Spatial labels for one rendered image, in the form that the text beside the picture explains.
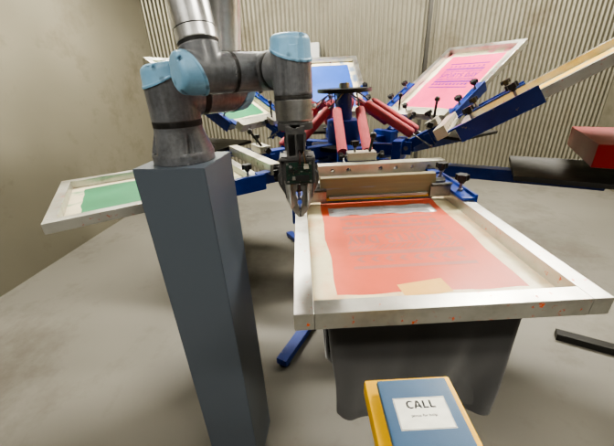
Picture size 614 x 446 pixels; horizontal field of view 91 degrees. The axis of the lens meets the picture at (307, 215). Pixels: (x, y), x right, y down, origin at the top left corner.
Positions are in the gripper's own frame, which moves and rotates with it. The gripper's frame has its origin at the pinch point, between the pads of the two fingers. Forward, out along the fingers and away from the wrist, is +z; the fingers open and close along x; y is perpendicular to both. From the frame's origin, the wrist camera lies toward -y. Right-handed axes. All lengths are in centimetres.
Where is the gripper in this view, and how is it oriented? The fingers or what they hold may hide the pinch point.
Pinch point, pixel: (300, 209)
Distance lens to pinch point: 70.9
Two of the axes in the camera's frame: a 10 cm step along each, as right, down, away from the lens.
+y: 0.3, 4.0, -9.2
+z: 0.5, 9.2, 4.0
